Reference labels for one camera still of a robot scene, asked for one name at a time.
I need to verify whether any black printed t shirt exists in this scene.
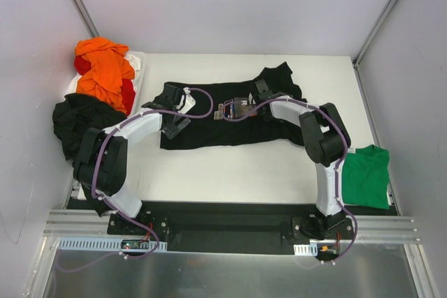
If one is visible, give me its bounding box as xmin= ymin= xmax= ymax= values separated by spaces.
xmin=160 ymin=62 xmax=304 ymax=150

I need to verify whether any right aluminium frame post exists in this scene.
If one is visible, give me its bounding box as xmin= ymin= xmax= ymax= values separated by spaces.
xmin=352 ymin=0 xmax=422 ymax=68

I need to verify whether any red t shirt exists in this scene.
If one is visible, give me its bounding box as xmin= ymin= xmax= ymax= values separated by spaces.
xmin=74 ymin=56 xmax=135 ymax=116

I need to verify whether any white plastic bin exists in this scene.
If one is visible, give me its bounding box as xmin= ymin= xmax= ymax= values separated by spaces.
xmin=64 ymin=50 xmax=147 ymax=117

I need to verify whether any purple cable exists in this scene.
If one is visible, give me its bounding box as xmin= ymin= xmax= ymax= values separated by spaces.
xmin=91 ymin=87 xmax=214 ymax=261
xmin=222 ymin=98 xmax=358 ymax=269

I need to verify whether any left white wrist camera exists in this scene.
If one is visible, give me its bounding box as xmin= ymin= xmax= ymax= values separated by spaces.
xmin=176 ymin=87 xmax=196 ymax=114

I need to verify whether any left grey cable duct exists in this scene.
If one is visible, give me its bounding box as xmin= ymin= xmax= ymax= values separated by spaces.
xmin=59 ymin=237 xmax=168 ymax=253

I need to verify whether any plain black t shirt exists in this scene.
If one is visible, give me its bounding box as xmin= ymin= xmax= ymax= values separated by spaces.
xmin=52 ymin=92 xmax=127 ymax=217

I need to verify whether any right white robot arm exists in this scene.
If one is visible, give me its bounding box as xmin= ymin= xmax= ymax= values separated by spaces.
xmin=251 ymin=80 xmax=351 ymax=239

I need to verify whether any grey cable duct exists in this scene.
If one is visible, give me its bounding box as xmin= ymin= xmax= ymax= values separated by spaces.
xmin=293 ymin=243 xmax=318 ymax=257
xmin=59 ymin=237 xmax=168 ymax=253

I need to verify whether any right grey cable duct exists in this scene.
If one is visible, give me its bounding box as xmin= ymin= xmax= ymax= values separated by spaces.
xmin=293 ymin=243 xmax=318 ymax=257

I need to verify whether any aluminium rail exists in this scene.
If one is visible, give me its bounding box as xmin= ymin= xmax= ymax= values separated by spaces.
xmin=43 ymin=200 xmax=421 ymax=244

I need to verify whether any green folded t shirt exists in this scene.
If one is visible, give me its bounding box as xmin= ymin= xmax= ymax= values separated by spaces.
xmin=342 ymin=144 xmax=390 ymax=209

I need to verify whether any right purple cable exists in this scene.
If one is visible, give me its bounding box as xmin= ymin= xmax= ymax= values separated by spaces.
xmin=222 ymin=98 xmax=358 ymax=269

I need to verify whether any orange t shirt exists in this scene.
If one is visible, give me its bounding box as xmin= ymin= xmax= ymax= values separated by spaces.
xmin=74 ymin=37 xmax=135 ymax=115

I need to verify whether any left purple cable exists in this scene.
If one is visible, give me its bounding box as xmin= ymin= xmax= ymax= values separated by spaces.
xmin=91 ymin=87 xmax=214 ymax=261

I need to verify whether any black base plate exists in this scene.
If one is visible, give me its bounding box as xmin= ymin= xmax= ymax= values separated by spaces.
xmin=66 ymin=196 xmax=399 ymax=253

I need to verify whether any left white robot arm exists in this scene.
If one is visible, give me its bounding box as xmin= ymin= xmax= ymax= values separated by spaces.
xmin=73 ymin=84 xmax=196 ymax=234

